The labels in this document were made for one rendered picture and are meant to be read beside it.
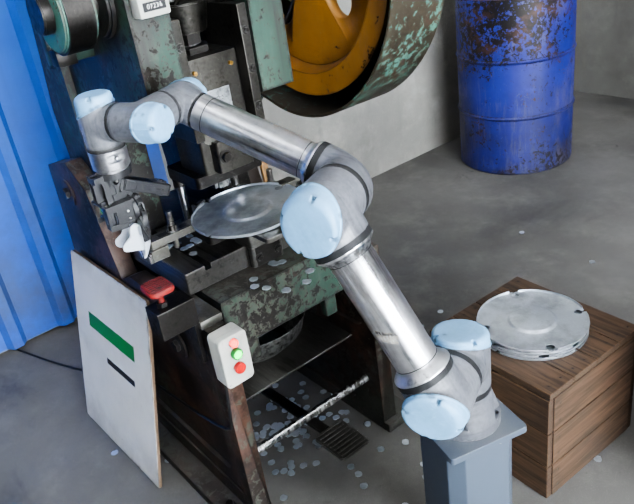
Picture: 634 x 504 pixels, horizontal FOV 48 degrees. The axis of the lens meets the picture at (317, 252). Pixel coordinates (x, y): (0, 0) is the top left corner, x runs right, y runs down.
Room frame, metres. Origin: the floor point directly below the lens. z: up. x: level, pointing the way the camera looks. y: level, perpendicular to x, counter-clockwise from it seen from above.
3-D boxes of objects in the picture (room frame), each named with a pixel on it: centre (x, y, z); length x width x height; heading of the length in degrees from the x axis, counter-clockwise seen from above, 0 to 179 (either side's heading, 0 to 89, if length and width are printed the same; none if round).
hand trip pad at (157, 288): (1.37, 0.36, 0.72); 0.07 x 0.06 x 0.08; 36
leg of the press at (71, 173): (1.71, 0.53, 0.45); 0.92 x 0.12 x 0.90; 36
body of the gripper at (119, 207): (1.36, 0.39, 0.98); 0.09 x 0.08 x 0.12; 126
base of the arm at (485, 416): (1.15, -0.26, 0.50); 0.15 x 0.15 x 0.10
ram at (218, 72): (1.72, 0.20, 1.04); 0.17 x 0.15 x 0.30; 36
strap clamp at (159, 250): (1.65, 0.36, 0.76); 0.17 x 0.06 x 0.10; 126
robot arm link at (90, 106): (1.36, 0.38, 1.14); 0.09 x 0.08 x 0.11; 60
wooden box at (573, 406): (1.56, -0.54, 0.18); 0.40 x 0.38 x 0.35; 33
